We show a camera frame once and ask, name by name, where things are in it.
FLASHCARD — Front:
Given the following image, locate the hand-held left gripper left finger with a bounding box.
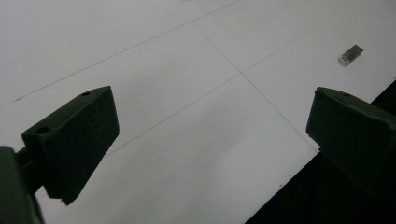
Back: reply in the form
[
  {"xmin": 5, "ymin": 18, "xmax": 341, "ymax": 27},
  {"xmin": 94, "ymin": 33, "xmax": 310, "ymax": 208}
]
[{"xmin": 16, "ymin": 85, "xmax": 120, "ymax": 206}]

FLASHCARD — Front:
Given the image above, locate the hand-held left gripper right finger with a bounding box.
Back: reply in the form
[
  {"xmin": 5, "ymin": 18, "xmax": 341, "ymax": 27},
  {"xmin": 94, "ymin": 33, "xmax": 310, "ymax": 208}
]
[{"xmin": 305, "ymin": 86, "xmax": 396, "ymax": 200}]

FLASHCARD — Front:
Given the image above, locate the small silver metal flash drive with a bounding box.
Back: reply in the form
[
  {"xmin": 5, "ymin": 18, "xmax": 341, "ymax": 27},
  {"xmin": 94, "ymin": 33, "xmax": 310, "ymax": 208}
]
[{"xmin": 337, "ymin": 44, "xmax": 364, "ymax": 66}]

